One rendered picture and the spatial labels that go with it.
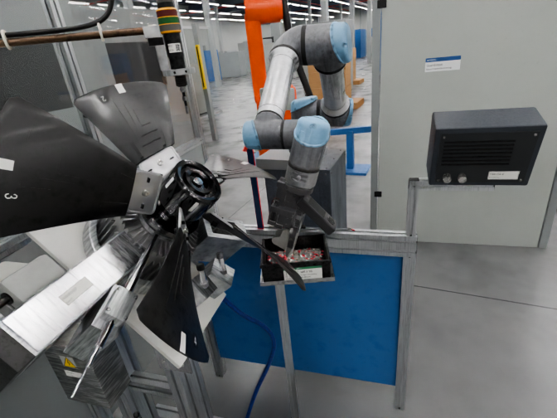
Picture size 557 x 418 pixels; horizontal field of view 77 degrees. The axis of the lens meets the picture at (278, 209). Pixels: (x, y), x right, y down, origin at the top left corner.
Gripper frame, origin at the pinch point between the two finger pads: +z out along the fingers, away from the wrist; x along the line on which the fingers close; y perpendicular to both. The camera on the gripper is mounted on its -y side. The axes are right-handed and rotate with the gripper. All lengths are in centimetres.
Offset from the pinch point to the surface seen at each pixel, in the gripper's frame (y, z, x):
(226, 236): 18.2, 1.4, 0.1
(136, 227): 32.5, -7.4, 19.7
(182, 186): 23.1, -19.8, 17.6
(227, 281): 13.8, 10.3, 7.1
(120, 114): 48, -26, 4
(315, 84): 123, 71, -804
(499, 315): -112, 66, -100
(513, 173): -52, -28, -30
